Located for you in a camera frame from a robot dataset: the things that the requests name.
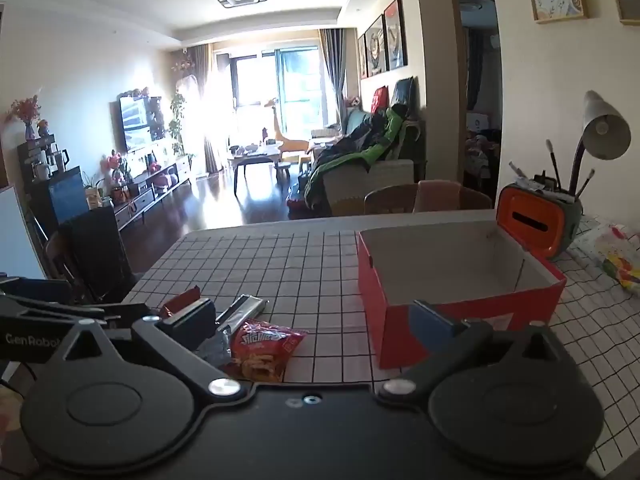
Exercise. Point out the checkered tablecloth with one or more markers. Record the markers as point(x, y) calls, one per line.
point(300, 270)

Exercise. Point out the pink cloth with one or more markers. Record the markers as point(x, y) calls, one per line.
point(437, 196)

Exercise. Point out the red cardboard shoe box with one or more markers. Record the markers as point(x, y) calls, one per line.
point(390, 320)

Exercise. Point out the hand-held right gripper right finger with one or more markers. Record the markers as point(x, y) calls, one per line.
point(430, 330)

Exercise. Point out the giraffe toy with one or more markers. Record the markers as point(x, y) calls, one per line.
point(287, 145)

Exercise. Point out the brown orange foil snack packet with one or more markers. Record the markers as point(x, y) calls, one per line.
point(177, 302)

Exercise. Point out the white pen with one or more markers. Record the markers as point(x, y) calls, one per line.
point(517, 170)

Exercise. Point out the black snack packet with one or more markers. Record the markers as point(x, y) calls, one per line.
point(217, 347)

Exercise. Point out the dark framed wall picture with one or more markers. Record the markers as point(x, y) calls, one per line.
point(395, 35)
point(376, 45)

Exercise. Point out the beige sofa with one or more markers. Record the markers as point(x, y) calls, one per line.
point(370, 180)

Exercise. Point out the small wooden stool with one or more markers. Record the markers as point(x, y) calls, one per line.
point(283, 170)

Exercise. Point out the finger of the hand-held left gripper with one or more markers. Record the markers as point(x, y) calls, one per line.
point(35, 291)
point(75, 307)

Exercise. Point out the colourful printed plastic bag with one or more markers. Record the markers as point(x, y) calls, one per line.
point(617, 260)

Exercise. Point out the long dark paintbrush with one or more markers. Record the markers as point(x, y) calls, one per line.
point(553, 165)

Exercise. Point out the coffee table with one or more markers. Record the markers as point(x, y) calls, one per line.
point(255, 157)

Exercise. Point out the blue cabinet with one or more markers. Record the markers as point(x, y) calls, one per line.
point(62, 195)

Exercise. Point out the red cushion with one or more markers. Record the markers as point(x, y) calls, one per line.
point(380, 100)

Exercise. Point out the white board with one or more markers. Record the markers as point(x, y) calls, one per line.
point(17, 235)

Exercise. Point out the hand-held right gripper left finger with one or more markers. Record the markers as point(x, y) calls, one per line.
point(187, 320)

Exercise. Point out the black chair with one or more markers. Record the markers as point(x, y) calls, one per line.
point(95, 250)

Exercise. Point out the green houseplant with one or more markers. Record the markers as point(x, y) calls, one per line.
point(176, 120)

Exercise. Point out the red chips packet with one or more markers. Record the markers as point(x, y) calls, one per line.
point(260, 350)

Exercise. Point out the red flowers in vase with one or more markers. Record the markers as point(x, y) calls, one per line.
point(25, 110)

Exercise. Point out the green black jacket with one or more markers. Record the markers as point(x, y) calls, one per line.
point(345, 160)

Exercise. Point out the television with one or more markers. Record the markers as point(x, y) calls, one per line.
point(135, 122)

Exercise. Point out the wooden chair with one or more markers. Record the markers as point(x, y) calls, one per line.
point(387, 200)

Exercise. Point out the grey desk lamp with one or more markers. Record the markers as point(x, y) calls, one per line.
point(605, 130)

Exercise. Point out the dark cushion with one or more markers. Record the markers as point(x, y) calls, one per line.
point(404, 92)

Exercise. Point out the silver snack packet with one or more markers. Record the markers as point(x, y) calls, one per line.
point(240, 310)

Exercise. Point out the grey curtain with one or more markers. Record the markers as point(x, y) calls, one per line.
point(202, 85)
point(332, 75)

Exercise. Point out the short paintbrush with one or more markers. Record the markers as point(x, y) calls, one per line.
point(585, 184)

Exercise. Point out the narrow wall picture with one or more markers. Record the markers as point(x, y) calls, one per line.
point(362, 57)

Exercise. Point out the orange tissue box holder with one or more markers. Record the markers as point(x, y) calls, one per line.
point(530, 220)

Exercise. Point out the television cabinet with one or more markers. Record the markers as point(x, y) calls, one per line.
point(150, 195)

